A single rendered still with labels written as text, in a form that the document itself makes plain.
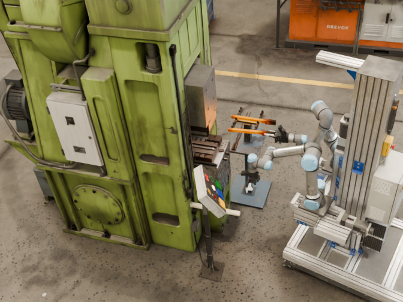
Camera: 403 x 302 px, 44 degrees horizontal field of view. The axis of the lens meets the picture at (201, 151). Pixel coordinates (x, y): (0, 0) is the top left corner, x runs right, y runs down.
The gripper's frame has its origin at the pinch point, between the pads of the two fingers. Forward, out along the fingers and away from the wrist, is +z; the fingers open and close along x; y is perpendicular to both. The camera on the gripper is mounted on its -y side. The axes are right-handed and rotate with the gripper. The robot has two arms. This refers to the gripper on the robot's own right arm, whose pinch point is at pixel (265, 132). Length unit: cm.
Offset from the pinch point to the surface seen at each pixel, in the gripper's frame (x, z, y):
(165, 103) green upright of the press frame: -56, 61, -65
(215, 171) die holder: -31, 38, 24
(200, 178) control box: -71, 35, -7
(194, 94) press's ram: -31, 48, -56
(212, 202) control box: -86, 21, 1
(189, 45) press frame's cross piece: -13, 53, -89
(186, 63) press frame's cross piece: -23, 53, -79
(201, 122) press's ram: -31, 44, -30
